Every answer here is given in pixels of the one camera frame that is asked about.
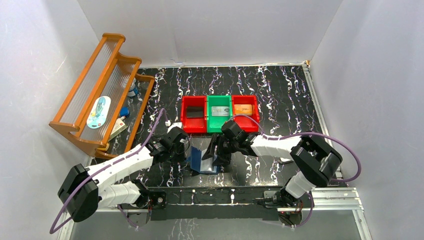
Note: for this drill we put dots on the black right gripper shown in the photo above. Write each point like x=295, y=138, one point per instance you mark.
x=223, y=159

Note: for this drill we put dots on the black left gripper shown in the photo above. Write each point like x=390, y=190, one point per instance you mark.
x=180, y=150

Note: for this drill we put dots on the blue leather card holder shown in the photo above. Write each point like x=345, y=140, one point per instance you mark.
x=200, y=166

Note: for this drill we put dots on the black card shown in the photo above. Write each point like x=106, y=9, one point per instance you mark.
x=193, y=112

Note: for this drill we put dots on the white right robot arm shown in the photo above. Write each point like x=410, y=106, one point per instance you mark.
x=316, y=160

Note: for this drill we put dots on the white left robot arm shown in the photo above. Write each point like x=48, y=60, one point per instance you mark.
x=106, y=179

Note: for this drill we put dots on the grey silver card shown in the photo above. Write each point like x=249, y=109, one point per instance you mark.
x=220, y=111

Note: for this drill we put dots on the orange card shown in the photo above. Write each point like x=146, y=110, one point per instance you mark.
x=243, y=109

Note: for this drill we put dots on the green plastic bin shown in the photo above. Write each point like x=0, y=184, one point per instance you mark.
x=214, y=124

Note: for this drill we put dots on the left red plastic bin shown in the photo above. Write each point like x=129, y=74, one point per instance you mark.
x=197, y=125

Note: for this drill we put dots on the red plastic bin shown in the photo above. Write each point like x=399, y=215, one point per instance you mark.
x=245, y=123
x=197, y=125

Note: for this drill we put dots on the white red box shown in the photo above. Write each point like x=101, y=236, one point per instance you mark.
x=118, y=128

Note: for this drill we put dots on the right red plastic bin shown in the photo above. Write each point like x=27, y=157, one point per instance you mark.
x=245, y=123

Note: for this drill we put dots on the blue capped tube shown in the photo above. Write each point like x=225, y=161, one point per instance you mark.
x=124, y=113

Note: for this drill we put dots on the small white pink object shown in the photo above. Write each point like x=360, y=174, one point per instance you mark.
x=284, y=160

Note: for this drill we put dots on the white blue bottle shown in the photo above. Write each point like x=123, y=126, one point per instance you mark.
x=133, y=90

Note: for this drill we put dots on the orange wooden rack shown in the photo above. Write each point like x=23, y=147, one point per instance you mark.
x=107, y=73

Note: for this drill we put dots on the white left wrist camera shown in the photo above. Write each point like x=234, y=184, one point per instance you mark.
x=170, y=125

